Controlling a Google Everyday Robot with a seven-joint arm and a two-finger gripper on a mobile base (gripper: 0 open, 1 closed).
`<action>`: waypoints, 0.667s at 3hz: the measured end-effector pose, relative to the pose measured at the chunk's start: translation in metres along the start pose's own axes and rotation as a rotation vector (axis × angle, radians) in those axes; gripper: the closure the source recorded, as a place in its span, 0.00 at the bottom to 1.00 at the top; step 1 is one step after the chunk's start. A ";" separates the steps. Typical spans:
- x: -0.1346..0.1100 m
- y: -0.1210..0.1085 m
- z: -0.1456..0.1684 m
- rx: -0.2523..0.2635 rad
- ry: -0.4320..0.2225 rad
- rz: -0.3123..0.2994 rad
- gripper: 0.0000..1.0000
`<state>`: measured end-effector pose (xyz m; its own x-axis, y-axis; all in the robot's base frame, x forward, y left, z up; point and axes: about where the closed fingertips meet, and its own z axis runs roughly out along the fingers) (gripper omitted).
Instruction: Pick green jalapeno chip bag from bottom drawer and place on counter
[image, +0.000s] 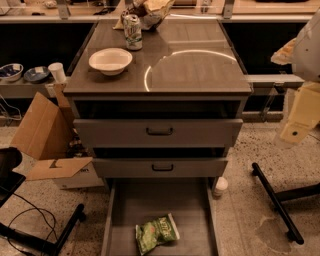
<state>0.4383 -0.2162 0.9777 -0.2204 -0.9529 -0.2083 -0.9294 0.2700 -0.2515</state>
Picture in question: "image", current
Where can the open cardboard box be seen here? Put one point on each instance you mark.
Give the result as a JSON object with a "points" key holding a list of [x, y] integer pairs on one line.
{"points": [[44, 135]]}

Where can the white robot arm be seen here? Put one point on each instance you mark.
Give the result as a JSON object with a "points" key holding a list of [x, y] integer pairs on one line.
{"points": [[303, 54]]}

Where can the white box on floor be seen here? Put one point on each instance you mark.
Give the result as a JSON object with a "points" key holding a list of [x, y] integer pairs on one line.
{"points": [[84, 178]]}

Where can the black stand base left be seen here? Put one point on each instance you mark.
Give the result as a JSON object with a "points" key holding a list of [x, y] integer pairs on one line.
{"points": [[52, 244]]}

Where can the green white soda can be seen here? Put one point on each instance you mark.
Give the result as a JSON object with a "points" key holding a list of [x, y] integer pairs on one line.
{"points": [[132, 32]]}

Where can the crumpled snack bag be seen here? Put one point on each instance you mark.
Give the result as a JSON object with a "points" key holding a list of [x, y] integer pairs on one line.
{"points": [[151, 13]]}

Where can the white bottle on floor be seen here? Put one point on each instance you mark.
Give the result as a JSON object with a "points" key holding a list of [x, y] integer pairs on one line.
{"points": [[221, 187]]}

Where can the black chair seat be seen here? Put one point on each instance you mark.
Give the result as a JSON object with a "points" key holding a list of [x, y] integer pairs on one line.
{"points": [[10, 158]]}

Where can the grey drawer cabinet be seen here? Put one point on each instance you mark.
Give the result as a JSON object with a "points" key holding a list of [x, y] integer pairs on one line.
{"points": [[185, 70]]}

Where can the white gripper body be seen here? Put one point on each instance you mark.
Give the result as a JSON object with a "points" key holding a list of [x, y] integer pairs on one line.
{"points": [[308, 55]]}

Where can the green jalapeno chip bag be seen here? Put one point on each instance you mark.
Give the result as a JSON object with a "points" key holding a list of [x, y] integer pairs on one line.
{"points": [[155, 233]]}

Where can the black stand leg right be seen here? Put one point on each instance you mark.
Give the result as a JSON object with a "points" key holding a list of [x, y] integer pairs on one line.
{"points": [[278, 198]]}

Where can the low grey shelf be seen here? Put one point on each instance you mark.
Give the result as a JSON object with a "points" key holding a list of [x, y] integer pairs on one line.
{"points": [[23, 89]]}

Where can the white paper cup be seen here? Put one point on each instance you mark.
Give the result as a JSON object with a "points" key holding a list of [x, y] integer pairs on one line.
{"points": [[57, 72]]}

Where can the white blue bowl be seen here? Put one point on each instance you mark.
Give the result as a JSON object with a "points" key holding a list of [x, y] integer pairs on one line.
{"points": [[11, 72]]}

